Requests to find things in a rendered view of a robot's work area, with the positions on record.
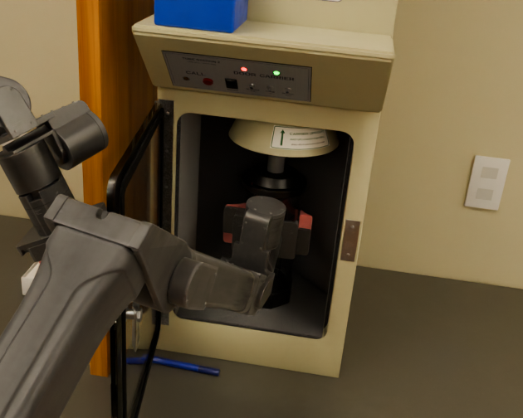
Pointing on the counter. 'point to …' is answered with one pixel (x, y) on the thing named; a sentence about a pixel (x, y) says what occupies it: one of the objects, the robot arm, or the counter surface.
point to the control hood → (226, 46)
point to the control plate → (260, 70)
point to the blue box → (202, 14)
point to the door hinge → (167, 173)
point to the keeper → (349, 240)
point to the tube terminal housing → (203, 104)
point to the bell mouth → (282, 138)
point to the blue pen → (186, 366)
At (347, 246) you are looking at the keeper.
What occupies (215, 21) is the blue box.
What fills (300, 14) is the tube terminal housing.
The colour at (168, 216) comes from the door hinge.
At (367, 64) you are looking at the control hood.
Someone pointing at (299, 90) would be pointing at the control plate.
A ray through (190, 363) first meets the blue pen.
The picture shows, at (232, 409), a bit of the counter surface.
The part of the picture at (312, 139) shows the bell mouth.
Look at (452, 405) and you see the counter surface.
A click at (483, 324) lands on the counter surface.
